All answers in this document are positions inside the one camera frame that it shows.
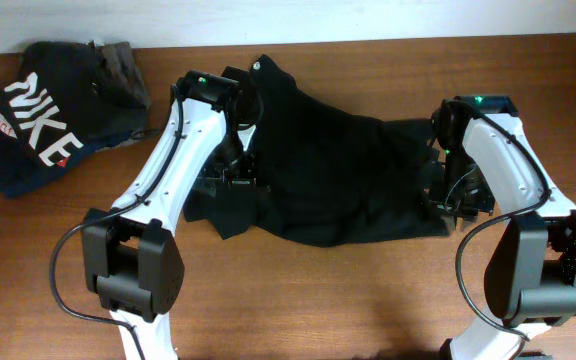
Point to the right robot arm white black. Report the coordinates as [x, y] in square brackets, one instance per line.
[530, 280]

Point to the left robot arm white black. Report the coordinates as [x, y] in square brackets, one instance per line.
[131, 260]

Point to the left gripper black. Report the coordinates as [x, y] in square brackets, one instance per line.
[245, 175]

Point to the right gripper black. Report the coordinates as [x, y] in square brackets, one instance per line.
[466, 210]

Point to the black Nike shirt folded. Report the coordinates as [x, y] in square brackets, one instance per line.
[61, 73]

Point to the navy folded garment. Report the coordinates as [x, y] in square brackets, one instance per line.
[20, 174]

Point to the black t-shirt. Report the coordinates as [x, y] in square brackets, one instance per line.
[325, 177]

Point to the grey folded garment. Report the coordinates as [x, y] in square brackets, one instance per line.
[119, 81]

